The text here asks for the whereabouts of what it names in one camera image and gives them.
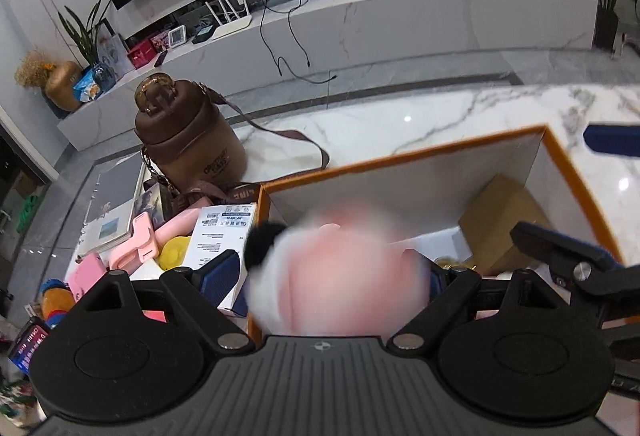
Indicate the white panda plush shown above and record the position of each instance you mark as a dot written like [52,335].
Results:
[272,276]

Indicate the brown square box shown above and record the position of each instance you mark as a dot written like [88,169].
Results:
[500,226]

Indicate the white router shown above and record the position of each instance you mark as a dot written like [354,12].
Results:
[230,26]

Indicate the green plant in blue vase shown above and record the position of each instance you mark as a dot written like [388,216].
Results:
[87,35]

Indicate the white marble television console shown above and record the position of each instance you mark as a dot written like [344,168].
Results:
[400,25]

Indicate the picture frame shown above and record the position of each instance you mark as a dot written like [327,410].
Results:
[112,48]

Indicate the brown water bottle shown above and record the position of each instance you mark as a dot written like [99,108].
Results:
[190,140]

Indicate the pink white plush toy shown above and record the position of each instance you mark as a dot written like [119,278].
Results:
[360,276]

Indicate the white marble desktop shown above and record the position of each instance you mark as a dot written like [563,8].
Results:
[450,115]

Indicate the gold vase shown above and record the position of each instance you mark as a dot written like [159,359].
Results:
[64,85]

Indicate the white box with label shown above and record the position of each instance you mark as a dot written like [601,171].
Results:
[220,226]

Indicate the grey photo book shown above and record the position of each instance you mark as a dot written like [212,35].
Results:
[112,206]

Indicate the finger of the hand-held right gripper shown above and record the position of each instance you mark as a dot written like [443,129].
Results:
[565,248]
[612,140]

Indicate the blue snack bag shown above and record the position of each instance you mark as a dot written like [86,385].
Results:
[87,86]

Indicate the black remote control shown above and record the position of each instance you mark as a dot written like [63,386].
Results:
[161,58]

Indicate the pink small box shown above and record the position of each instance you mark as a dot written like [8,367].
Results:
[87,273]

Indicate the red box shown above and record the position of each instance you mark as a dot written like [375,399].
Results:
[140,54]

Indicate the dried flowers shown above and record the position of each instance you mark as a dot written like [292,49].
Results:
[32,68]

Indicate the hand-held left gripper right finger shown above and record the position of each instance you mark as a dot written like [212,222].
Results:
[450,288]

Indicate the black flat device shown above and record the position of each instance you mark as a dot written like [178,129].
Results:
[203,35]

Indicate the pink phone holder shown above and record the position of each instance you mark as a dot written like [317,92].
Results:
[137,241]

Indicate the yellow soft toy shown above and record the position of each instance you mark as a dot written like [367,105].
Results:
[174,253]

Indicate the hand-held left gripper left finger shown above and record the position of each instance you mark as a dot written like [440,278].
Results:
[220,275]

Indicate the white digital clock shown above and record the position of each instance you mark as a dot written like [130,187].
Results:
[178,37]

